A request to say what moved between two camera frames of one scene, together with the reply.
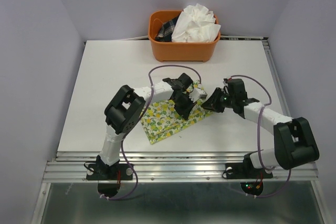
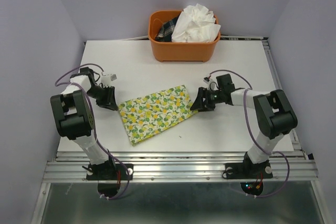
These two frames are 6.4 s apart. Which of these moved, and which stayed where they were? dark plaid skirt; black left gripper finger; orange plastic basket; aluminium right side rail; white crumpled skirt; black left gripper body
Moved: black left gripper body; black left gripper finger
Stayed: white crumpled skirt; orange plastic basket; aluminium right side rail; dark plaid skirt
